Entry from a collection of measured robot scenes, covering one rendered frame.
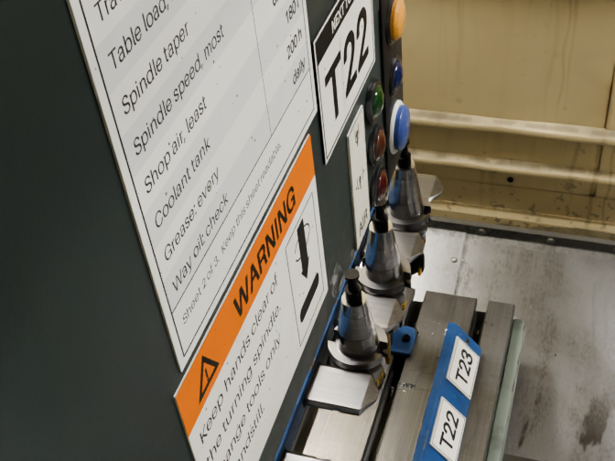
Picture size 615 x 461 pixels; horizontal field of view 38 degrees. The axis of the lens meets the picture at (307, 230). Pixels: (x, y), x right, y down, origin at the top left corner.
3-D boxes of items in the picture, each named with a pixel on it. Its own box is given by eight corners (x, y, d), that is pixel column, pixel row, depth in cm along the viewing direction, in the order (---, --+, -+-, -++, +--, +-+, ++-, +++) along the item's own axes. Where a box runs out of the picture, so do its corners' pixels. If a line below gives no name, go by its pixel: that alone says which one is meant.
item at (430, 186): (446, 179, 115) (446, 175, 114) (437, 206, 111) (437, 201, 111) (393, 173, 117) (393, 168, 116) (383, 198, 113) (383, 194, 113)
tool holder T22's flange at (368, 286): (373, 260, 106) (372, 244, 105) (419, 275, 104) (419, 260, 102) (348, 294, 103) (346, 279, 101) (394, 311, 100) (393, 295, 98)
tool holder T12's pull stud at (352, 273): (349, 290, 90) (346, 265, 88) (364, 294, 90) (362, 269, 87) (342, 302, 89) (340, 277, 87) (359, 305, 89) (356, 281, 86)
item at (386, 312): (407, 302, 100) (407, 297, 99) (396, 337, 96) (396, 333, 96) (348, 293, 102) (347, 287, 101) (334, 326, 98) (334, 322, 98)
